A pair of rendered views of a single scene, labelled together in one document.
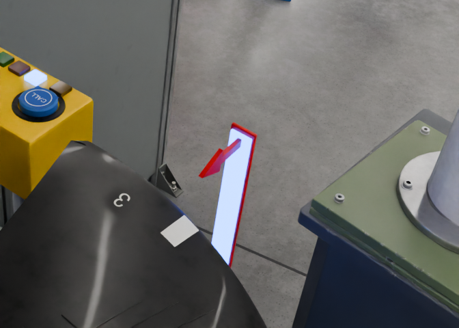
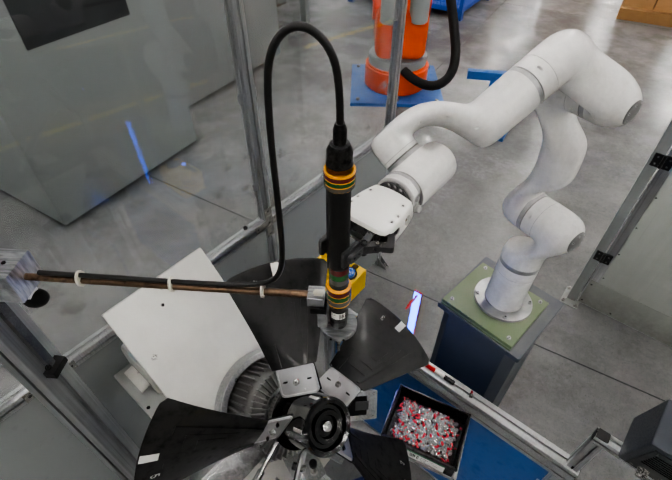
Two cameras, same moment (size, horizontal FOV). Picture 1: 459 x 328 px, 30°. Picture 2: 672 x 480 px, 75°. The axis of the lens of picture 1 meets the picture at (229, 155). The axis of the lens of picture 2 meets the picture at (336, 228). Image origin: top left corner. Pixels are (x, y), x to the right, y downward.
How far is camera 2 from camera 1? 0.53 m
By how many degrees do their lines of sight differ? 9
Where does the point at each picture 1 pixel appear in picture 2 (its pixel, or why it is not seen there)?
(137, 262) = (388, 338)
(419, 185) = (482, 292)
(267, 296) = (426, 313)
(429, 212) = (485, 303)
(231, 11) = not seen: hidden behind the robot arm
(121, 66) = not seen: hidden behind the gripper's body
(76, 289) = (373, 348)
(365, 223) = (461, 308)
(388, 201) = (470, 298)
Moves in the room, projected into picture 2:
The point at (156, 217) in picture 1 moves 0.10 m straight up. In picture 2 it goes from (393, 322) to (396, 299)
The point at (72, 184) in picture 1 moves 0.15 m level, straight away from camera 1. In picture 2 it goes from (368, 313) to (363, 270)
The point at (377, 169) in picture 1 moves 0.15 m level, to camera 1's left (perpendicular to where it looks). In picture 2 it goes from (466, 285) to (423, 278)
